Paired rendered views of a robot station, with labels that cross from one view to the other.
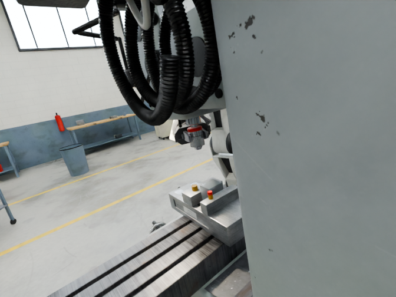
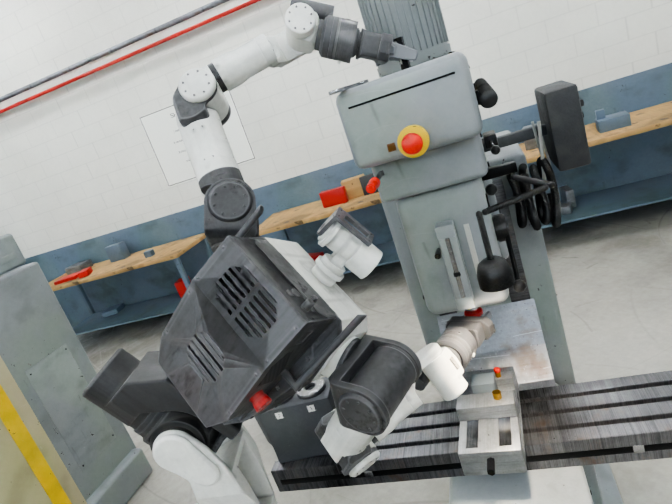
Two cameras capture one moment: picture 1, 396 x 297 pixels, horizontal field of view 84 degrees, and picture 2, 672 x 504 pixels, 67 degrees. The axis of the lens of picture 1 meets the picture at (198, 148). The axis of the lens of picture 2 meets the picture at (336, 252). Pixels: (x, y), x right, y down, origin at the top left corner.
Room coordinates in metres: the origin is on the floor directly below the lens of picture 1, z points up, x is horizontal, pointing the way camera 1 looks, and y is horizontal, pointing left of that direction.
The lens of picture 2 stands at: (1.61, 0.81, 1.89)
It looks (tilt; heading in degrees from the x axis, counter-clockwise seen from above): 16 degrees down; 235
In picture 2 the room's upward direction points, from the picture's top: 19 degrees counter-clockwise
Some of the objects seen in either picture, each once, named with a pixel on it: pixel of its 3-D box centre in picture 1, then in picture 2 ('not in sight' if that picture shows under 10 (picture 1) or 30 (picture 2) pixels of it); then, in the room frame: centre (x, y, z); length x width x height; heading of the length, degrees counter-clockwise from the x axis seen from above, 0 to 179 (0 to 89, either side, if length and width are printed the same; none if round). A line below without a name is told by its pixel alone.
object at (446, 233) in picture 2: not in sight; (455, 265); (0.78, 0.06, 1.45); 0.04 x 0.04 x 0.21; 36
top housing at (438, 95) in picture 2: not in sight; (416, 103); (0.67, -0.01, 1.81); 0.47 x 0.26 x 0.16; 36
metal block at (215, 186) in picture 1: (211, 191); (484, 387); (0.70, -0.02, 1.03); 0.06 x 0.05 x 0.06; 124
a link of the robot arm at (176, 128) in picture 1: (188, 131); (462, 338); (0.78, 0.02, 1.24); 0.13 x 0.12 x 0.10; 104
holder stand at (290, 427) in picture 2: not in sight; (305, 417); (1.03, -0.45, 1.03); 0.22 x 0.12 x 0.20; 133
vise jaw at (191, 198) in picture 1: (203, 191); (486, 405); (0.75, 0.01, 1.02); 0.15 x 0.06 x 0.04; 124
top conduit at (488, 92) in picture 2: not in sight; (482, 91); (0.57, 0.10, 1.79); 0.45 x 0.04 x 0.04; 36
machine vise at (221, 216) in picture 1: (208, 201); (489, 410); (0.73, 0.00, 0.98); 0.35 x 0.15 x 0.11; 34
